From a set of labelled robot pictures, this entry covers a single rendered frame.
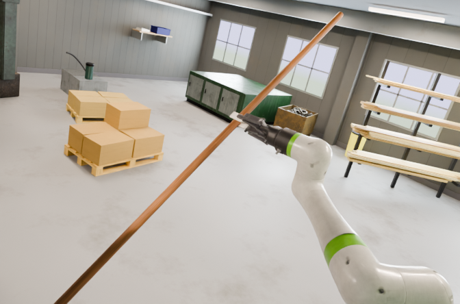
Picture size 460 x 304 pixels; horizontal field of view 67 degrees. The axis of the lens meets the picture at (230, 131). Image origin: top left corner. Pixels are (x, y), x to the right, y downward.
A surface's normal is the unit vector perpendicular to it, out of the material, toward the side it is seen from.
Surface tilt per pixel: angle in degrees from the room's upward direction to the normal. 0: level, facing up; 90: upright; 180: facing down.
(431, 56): 90
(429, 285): 36
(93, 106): 90
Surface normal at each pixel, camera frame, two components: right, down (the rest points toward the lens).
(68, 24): 0.68, 0.37
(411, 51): -0.69, 0.06
